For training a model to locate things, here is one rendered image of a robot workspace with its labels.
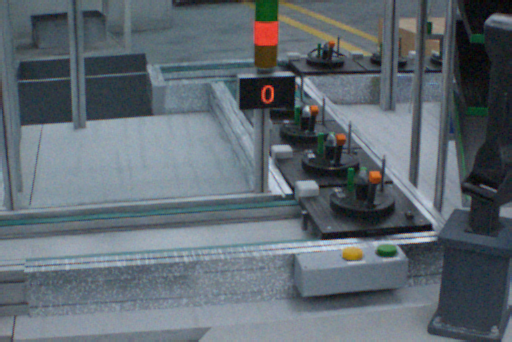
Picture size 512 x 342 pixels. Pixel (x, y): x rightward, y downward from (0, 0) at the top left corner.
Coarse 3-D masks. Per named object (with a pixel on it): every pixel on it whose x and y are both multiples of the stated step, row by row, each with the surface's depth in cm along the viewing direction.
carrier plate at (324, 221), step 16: (320, 192) 196; (400, 192) 197; (304, 208) 189; (320, 208) 188; (400, 208) 189; (416, 208) 189; (320, 224) 180; (336, 224) 180; (352, 224) 180; (368, 224) 180; (384, 224) 181; (400, 224) 181; (416, 224) 181; (432, 224) 181
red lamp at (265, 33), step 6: (258, 24) 179; (264, 24) 179; (270, 24) 179; (276, 24) 180; (258, 30) 180; (264, 30) 179; (270, 30) 179; (276, 30) 180; (258, 36) 180; (264, 36) 180; (270, 36) 180; (276, 36) 181; (258, 42) 181; (264, 42) 180; (270, 42) 180; (276, 42) 182
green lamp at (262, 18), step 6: (258, 0) 177; (264, 0) 177; (270, 0) 177; (276, 0) 178; (258, 6) 178; (264, 6) 177; (270, 6) 177; (276, 6) 178; (258, 12) 178; (264, 12) 178; (270, 12) 178; (276, 12) 179; (258, 18) 179; (264, 18) 178; (270, 18) 178; (276, 18) 179
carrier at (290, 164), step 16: (320, 144) 214; (272, 160) 219; (288, 160) 215; (304, 160) 210; (320, 160) 210; (352, 160) 211; (368, 160) 217; (288, 176) 205; (304, 176) 205; (320, 176) 206; (336, 176) 206
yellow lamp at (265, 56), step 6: (258, 48) 181; (264, 48) 181; (270, 48) 181; (276, 48) 182; (258, 54) 182; (264, 54) 181; (270, 54) 181; (276, 54) 183; (258, 60) 182; (264, 60) 182; (270, 60) 182; (276, 60) 183; (258, 66) 183; (264, 66) 182; (270, 66) 182
